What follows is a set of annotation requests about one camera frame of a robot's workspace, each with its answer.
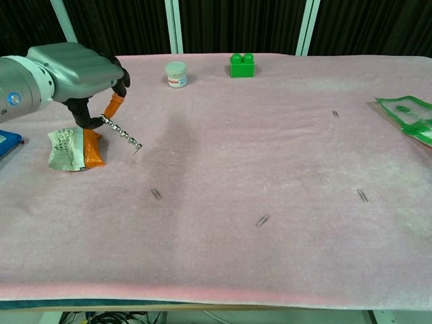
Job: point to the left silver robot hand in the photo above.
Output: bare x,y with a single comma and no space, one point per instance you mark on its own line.
77,71

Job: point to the silver metal chain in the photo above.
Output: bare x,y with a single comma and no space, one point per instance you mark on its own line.
119,133

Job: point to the white orange snack packet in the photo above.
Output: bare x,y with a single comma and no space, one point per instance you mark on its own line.
67,148

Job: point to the small white jar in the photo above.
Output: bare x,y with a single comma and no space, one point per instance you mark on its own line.
176,76

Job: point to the blue snack bag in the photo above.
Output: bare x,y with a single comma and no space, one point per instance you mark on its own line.
6,141

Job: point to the green building block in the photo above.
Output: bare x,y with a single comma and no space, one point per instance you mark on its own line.
242,67

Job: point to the black pleated curtain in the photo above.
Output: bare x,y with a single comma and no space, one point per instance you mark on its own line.
236,23

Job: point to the pink table cloth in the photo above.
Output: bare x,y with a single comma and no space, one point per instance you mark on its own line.
236,168

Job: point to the green clear plastic package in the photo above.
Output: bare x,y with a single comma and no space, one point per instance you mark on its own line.
405,109

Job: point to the white aluminium frame post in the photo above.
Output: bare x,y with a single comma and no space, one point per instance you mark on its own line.
173,27
307,27
64,20

